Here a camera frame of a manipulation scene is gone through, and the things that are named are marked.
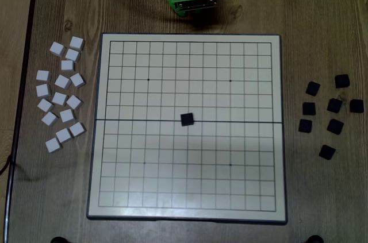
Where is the black cube stone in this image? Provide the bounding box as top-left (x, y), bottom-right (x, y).
top-left (298, 118), bottom-right (313, 134)
top-left (349, 99), bottom-right (365, 114)
top-left (302, 102), bottom-right (317, 116)
top-left (180, 112), bottom-right (195, 127)
top-left (305, 81), bottom-right (321, 97)
top-left (334, 74), bottom-right (351, 89)
top-left (327, 98), bottom-right (343, 114)
top-left (327, 118), bottom-right (345, 136)
top-left (318, 144), bottom-right (336, 161)

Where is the white cube stone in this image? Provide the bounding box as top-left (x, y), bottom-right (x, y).
top-left (69, 36), bottom-right (86, 52)
top-left (64, 48), bottom-right (82, 63)
top-left (54, 74), bottom-right (72, 90)
top-left (37, 98), bottom-right (55, 114)
top-left (41, 111), bottom-right (59, 127)
top-left (60, 59), bottom-right (75, 72)
top-left (49, 41), bottom-right (66, 57)
top-left (51, 91), bottom-right (68, 106)
top-left (36, 83), bottom-right (52, 98)
top-left (36, 70), bottom-right (52, 82)
top-left (68, 122), bottom-right (87, 138)
top-left (55, 128), bottom-right (73, 144)
top-left (45, 137), bottom-right (63, 153)
top-left (66, 94), bottom-right (84, 111)
top-left (70, 72), bottom-right (87, 88)
top-left (59, 108), bottom-right (76, 124)

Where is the white gridded go board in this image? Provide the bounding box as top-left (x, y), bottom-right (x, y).
top-left (86, 32), bottom-right (288, 226)

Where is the wrist camera circuit module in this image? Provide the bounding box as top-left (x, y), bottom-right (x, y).
top-left (175, 0), bottom-right (218, 13)

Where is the thin dark cable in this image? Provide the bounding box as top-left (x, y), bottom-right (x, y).
top-left (0, 153), bottom-right (15, 175)

